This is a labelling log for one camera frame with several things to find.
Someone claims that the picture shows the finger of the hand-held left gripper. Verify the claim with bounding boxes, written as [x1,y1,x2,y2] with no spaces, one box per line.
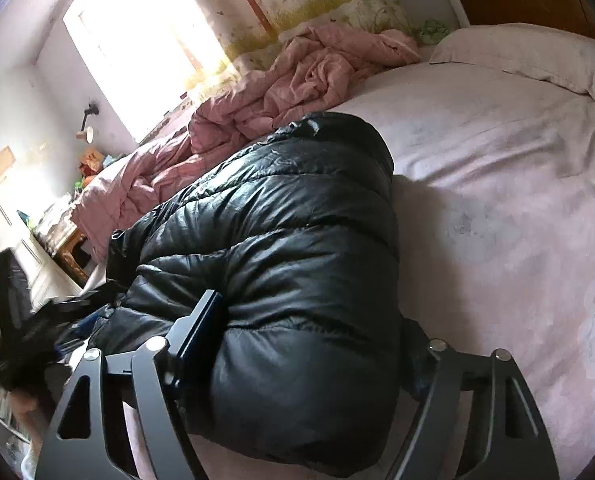
[57,305,117,356]

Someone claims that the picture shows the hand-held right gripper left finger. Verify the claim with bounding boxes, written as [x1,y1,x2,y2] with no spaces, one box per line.
[34,290,222,480]

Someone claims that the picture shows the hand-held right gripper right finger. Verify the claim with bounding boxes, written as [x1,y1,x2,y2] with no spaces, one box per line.
[385,340,561,480]

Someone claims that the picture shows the black puffer jacket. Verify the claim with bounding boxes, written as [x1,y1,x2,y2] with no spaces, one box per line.
[104,111,428,480]

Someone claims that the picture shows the person's left hand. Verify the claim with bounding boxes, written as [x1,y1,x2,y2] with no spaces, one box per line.
[10,391,53,443]

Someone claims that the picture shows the carved wooden side table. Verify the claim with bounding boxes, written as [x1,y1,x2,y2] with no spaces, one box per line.
[37,212,92,288]

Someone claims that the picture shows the white cabinet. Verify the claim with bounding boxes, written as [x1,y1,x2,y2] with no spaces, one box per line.
[0,195,84,333]

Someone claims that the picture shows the stack of books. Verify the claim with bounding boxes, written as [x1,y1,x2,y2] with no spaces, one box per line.
[32,195,75,236]

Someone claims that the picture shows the brown decorated box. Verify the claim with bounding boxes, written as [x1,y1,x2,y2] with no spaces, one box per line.
[80,147,105,171]

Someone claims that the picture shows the bed with pink sheet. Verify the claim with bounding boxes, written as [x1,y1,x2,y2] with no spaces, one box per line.
[72,35,595,480]

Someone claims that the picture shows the pink quilt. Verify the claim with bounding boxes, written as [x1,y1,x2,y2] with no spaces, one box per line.
[71,24,422,261]

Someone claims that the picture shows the bright window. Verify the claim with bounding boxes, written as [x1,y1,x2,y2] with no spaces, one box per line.
[63,0,233,143]

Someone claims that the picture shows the tree print curtain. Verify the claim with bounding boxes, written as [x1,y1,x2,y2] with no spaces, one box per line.
[167,0,413,106]

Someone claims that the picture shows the pale pink pillow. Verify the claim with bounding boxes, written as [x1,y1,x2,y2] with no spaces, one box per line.
[429,22,595,113]

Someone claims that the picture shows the green patterned cloth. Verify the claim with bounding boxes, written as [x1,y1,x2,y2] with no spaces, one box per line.
[417,19,452,43]

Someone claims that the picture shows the wall lamp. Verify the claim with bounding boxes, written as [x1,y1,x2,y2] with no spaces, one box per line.
[76,104,99,143]

